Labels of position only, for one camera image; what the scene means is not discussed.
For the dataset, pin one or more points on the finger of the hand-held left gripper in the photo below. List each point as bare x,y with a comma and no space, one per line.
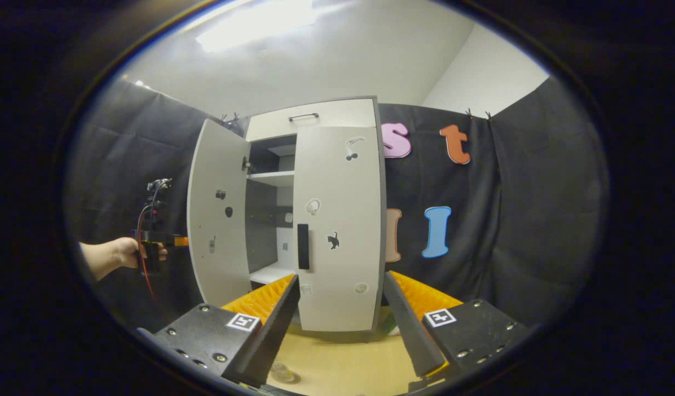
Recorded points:
181,241

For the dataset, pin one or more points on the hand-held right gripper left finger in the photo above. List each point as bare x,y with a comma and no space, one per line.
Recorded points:
274,324

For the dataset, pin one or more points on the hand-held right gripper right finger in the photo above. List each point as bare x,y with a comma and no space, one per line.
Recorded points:
409,330

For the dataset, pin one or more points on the white cabinet door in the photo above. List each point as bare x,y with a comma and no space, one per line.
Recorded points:
337,187
216,154

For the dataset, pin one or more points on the white cabinet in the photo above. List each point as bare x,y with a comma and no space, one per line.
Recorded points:
271,179

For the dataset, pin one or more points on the white cabinet drawer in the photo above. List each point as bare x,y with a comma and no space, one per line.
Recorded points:
343,115

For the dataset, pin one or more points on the green book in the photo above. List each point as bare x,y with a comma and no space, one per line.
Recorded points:
391,327

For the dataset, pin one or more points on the black backdrop cloth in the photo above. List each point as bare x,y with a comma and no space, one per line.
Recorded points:
535,220

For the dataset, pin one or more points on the ceiling light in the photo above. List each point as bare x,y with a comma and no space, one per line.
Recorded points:
255,25

